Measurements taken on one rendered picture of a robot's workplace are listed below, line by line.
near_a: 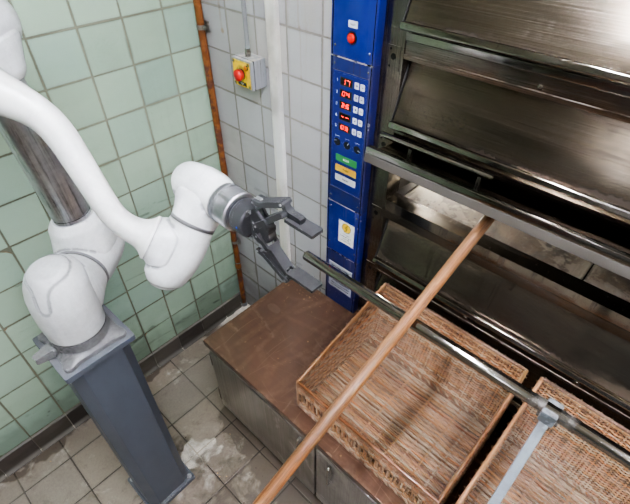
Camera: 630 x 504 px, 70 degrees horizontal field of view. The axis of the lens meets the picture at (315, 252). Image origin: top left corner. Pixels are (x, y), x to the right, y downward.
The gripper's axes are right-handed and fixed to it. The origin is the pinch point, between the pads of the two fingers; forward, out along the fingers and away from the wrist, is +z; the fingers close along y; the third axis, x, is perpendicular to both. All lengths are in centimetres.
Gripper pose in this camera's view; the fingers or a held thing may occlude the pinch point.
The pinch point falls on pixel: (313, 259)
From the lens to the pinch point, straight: 83.3
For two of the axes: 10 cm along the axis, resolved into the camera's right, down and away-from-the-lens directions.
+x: -6.9, 4.8, -5.4
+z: 7.3, 4.6, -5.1
